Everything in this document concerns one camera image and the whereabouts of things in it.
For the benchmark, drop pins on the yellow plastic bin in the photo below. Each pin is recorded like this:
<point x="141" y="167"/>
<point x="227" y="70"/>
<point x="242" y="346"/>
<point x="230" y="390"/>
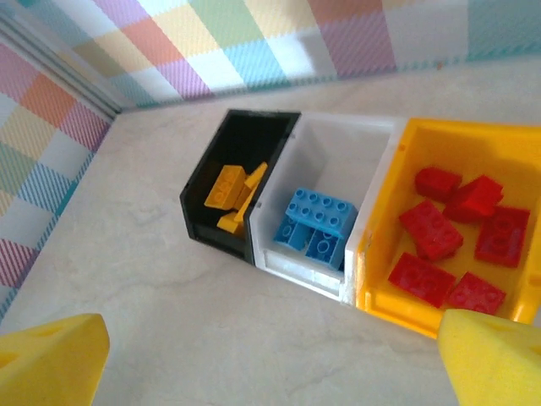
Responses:
<point x="465" y="144"/>

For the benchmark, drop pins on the black plastic bin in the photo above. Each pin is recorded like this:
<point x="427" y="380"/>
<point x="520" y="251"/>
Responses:
<point x="236" y="135"/>

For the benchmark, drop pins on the red sloped lego brick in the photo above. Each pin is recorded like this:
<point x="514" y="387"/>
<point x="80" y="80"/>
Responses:
<point x="477" y="199"/>

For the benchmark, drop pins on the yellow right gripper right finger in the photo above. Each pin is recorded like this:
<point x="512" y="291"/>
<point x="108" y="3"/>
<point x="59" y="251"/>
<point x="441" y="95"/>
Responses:
<point x="490" y="359"/>

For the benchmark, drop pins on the aluminium frame post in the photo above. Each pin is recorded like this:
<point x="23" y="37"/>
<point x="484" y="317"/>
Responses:
<point x="63" y="72"/>

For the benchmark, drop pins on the long orange-yellow lego brick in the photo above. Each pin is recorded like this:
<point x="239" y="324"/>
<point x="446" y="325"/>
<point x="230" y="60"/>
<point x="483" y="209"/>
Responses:
<point x="224" y="188"/>

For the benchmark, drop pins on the red rounded lego brick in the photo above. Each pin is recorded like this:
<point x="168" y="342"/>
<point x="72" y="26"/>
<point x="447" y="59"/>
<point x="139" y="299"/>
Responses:
<point x="437" y="182"/>

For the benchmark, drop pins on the yellow sloped lego brick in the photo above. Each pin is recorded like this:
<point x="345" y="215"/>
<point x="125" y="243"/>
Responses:
<point x="255" y="175"/>

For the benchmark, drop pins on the white plastic bin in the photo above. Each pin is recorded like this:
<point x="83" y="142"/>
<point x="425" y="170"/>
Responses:
<point x="346" y="160"/>

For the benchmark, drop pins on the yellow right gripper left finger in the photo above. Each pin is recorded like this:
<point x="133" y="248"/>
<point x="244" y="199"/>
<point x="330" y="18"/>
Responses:
<point x="50" y="363"/>

